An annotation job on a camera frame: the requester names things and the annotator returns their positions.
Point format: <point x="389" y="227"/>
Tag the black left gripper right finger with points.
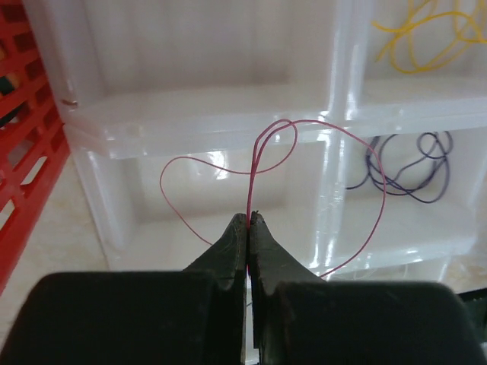
<point x="299" y="318"/>

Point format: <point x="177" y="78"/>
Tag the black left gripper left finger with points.
<point x="192" y="316"/>

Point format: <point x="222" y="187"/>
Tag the white compartment organizer tray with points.
<point x="163" y="100"/>

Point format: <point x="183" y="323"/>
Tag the red plastic basket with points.
<point x="33" y="145"/>

